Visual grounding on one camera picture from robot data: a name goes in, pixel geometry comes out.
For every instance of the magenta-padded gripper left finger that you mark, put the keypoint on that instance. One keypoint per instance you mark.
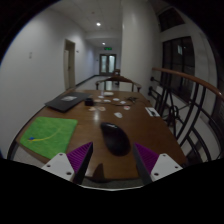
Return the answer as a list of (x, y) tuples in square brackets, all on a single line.
[(61, 166)]

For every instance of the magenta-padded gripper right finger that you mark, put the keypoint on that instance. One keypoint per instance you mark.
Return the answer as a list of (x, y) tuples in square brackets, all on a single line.
[(161, 166)]

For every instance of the black computer mouse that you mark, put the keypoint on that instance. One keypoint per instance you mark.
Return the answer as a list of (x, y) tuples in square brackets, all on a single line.
[(115, 138)]

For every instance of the green mouse pad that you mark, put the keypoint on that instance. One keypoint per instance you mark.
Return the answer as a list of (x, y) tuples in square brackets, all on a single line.
[(48, 136)]

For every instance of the dark closed laptop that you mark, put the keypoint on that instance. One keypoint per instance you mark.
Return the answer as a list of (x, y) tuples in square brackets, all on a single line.
[(65, 102)]

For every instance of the small beige sticker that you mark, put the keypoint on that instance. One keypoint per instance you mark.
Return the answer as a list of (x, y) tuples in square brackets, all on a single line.
[(92, 109), (97, 100), (101, 109)]

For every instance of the small white sticker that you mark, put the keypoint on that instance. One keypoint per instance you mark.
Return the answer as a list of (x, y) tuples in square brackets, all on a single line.
[(101, 97), (106, 101), (116, 99), (123, 102), (118, 115)]

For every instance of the red and white sticker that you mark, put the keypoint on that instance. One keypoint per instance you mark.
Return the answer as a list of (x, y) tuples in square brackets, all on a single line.
[(126, 108)]

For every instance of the small black box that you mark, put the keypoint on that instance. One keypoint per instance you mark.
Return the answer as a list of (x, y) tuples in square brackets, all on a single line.
[(89, 102)]

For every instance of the flat white box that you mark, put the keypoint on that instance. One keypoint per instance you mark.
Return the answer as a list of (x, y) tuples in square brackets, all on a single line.
[(108, 93)]

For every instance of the wood-topped black iron railing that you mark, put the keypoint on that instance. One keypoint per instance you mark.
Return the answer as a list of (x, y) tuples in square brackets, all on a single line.
[(196, 80)]

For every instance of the wooden armchair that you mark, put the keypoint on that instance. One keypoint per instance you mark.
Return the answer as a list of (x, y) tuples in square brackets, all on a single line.
[(118, 79)]

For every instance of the dark framed window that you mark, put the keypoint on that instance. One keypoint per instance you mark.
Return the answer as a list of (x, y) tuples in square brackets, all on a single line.
[(178, 66)]

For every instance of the glass double door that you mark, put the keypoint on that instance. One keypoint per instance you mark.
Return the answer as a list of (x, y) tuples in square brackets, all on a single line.
[(107, 64)]

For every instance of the green exit sign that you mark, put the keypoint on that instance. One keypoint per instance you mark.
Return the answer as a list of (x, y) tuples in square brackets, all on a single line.
[(108, 48)]

